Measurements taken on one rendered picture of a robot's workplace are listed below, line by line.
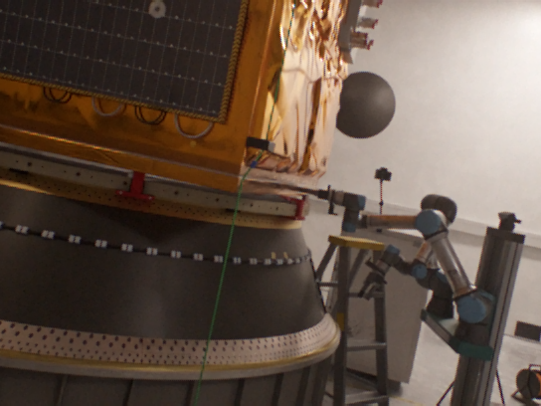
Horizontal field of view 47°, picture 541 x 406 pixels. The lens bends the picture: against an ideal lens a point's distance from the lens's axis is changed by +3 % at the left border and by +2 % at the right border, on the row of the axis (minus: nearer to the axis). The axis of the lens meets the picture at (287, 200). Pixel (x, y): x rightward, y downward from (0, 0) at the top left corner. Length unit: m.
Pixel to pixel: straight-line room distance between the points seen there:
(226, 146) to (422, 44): 8.60
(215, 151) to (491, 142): 8.55
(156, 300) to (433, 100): 8.42
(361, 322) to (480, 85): 5.27
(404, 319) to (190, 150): 4.51
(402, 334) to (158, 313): 4.30
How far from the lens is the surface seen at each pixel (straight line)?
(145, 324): 2.03
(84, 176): 2.11
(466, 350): 2.95
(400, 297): 6.05
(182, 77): 1.81
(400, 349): 6.15
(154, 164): 1.87
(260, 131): 1.83
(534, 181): 10.24
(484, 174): 10.10
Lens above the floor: 1.83
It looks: 2 degrees down
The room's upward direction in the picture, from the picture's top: 12 degrees clockwise
